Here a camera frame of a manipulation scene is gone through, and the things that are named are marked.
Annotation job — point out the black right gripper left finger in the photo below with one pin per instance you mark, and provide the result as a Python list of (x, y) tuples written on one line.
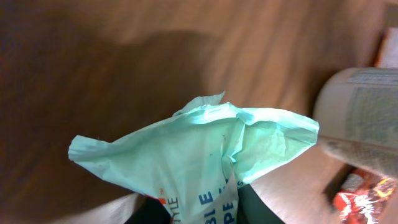
[(148, 210)]

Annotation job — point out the green lid jar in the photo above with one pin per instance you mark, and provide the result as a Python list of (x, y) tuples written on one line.
[(357, 113)]

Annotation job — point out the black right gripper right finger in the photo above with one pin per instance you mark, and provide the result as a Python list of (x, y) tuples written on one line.
[(252, 210)]

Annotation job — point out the orange snack packet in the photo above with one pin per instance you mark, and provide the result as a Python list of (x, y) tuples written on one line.
[(363, 196)]

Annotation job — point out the teal wet wipes pack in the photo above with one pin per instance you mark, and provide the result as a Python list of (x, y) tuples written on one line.
[(195, 162)]

